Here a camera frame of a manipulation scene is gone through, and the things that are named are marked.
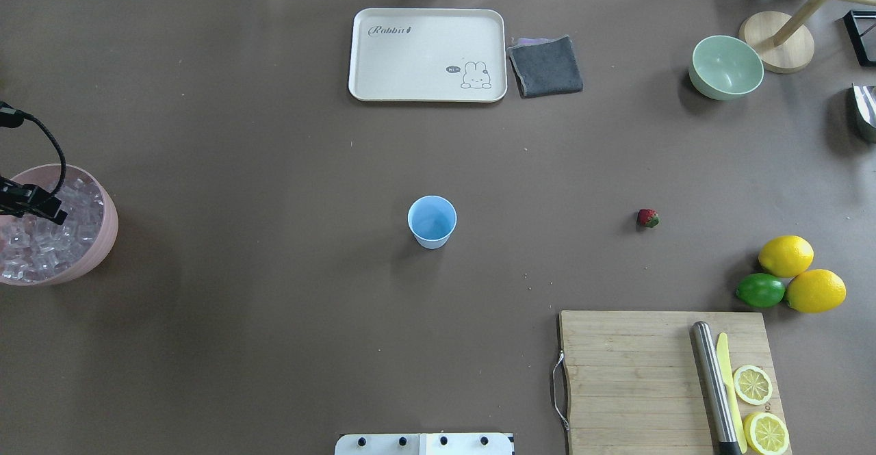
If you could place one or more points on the wooden cutting board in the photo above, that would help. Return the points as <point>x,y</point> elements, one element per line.
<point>632,383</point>

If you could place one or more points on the green lime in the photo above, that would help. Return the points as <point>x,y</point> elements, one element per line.
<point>761,290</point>

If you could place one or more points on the upper lemon half slice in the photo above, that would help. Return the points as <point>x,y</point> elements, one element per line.
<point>752,385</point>

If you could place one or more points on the pile of ice cubes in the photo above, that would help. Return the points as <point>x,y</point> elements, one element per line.
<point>34,249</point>

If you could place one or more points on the red strawberry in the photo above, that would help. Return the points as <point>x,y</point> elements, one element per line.
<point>648,218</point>

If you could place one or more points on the lemon half slice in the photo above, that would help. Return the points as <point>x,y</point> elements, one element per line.
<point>752,385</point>
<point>766,433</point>

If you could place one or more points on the grey folded cloth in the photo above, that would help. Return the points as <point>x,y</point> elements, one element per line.
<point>545,66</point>

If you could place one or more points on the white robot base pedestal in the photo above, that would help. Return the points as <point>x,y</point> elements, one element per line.
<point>476,442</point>

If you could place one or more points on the cream rabbit tray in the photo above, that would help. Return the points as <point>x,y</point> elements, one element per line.
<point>428,55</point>

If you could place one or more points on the yellow lemon outer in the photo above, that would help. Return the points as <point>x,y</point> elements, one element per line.
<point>815,291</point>

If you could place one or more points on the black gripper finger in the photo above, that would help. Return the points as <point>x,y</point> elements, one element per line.
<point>18,200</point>

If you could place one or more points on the yellow plastic knife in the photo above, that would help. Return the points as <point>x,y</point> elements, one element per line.
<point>723,355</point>

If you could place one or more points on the wooden glass stand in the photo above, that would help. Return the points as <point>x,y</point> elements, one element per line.
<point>781,41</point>

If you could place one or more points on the mint green bowl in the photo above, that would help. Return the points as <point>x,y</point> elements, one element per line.
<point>725,68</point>

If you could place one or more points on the steel ice scoop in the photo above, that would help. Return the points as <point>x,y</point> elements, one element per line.
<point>863,108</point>

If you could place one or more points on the lower lemon half slice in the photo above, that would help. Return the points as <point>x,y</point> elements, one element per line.
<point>766,433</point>

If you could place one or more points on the yellow lemon near lime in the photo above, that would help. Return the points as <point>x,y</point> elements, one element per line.
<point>786,256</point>

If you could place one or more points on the light blue cup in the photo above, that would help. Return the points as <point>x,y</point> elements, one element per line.
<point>432,219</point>

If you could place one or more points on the pink bowl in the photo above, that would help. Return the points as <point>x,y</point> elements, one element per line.
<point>101,248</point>

